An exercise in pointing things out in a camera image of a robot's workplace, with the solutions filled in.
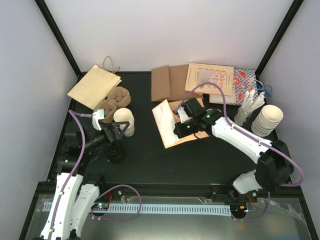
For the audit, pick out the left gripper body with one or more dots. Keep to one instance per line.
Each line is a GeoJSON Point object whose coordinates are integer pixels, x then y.
{"type": "Point", "coordinates": [90, 144]}

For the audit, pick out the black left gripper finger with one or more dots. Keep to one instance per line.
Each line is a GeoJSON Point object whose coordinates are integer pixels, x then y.
{"type": "Point", "coordinates": [120, 128]}
{"type": "Point", "coordinates": [115, 147]}

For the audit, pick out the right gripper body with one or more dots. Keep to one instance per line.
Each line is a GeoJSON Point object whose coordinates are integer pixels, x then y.
{"type": "Point", "coordinates": [184, 131]}

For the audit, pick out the orange paper bag white handles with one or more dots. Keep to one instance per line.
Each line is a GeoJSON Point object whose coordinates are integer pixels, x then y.
{"type": "Point", "coordinates": [165, 122]}

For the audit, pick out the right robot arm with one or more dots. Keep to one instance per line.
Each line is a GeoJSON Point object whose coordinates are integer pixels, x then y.
{"type": "Point", "coordinates": [271, 158]}

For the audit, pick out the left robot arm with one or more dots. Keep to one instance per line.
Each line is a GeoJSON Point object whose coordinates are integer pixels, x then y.
{"type": "Point", "coordinates": [74, 193]}

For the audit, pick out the stack of black cup lids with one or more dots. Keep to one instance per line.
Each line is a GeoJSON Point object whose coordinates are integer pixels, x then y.
{"type": "Point", "coordinates": [115, 157]}

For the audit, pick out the stack of white paper cups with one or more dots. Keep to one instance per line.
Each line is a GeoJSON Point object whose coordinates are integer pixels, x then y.
{"type": "Point", "coordinates": [124, 117]}

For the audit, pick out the stack of pulp cup carriers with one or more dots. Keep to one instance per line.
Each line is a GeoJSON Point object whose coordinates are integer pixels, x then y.
{"type": "Point", "coordinates": [117, 98]}

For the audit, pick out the brown flat paper bag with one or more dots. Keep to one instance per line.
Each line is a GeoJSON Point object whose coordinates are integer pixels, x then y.
{"type": "Point", "coordinates": [168, 82]}

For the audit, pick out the yellow kraft paper bag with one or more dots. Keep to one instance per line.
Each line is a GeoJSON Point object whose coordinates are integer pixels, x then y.
{"type": "Point", "coordinates": [94, 87]}

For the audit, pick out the cakes printed paper bag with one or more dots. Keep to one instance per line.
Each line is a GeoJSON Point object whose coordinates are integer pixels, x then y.
{"type": "Point", "coordinates": [199, 73]}

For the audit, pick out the cup of white straws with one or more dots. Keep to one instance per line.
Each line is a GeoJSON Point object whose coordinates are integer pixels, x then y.
{"type": "Point", "coordinates": [249, 105]}

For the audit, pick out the blue checkered paper bag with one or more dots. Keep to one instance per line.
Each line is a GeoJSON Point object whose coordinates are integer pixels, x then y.
{"type": "Point", "coordinates": [244, 81]}

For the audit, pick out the stack of plain paper cups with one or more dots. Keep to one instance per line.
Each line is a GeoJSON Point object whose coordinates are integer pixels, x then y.
{"type": "Point", "coordinates": [267, 120]}

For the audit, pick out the white slotted cable duct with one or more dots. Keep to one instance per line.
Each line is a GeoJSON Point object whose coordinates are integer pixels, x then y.
{"type": "Point", "coordinates": [165, 209]}

